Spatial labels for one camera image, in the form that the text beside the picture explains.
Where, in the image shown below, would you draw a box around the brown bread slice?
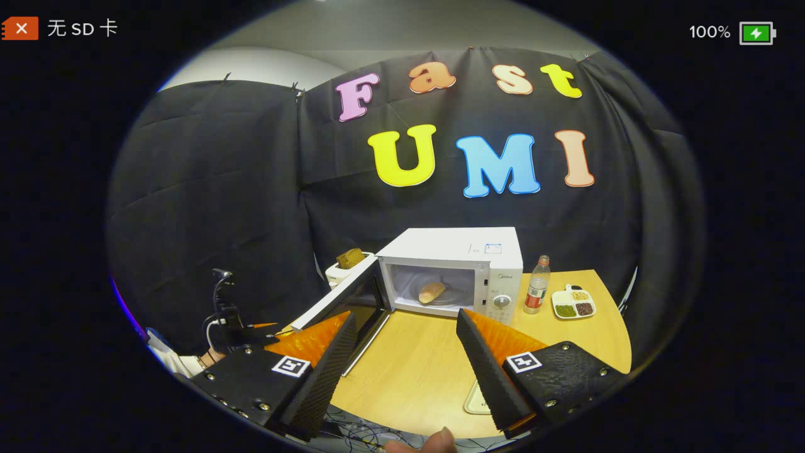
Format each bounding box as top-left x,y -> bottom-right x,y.
336,247 -> 367,271

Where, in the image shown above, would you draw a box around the clear bottle with red label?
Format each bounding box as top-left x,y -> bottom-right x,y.
523,254 -> 552,315

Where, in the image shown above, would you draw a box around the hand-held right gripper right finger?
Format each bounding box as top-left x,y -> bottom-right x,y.
455,308 -> 630,440

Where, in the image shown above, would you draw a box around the glass microwave turntable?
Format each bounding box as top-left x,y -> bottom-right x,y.
410,284 -> 465,308

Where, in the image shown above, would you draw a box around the white toaster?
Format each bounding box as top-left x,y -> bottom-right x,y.
325,252 -> 377,291

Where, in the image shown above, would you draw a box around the white patterned plate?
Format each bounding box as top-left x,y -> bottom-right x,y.
464,380 -> 492,415

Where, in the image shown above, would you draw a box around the white microwave oven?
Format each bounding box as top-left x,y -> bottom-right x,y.
290,226 -> 525,379

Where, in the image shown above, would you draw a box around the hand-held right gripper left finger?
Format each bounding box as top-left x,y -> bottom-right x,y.
187,310 -> 358,442

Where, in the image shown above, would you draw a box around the black backdrop cloth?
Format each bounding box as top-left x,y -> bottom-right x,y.
106,47 -> 706,373

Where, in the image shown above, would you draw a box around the tangle of black cables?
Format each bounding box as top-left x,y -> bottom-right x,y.
318,405 -> 442,451

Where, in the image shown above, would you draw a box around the white divided dish with beans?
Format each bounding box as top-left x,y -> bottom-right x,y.
551,284 -> 597,320

